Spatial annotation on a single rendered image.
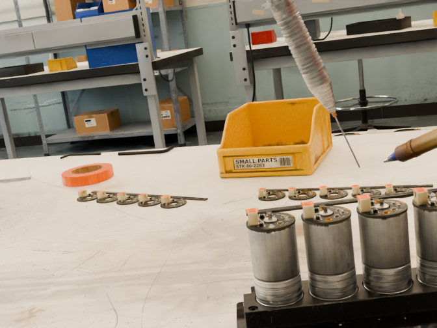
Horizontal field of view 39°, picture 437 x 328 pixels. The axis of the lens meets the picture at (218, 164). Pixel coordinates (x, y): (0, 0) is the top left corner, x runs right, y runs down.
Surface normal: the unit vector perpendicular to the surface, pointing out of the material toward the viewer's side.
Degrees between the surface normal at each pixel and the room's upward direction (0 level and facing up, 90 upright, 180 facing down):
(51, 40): 90
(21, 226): 0
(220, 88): 90
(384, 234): 90
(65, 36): 90
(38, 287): 0
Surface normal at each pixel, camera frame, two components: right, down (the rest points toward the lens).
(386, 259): -0.23, 0.26
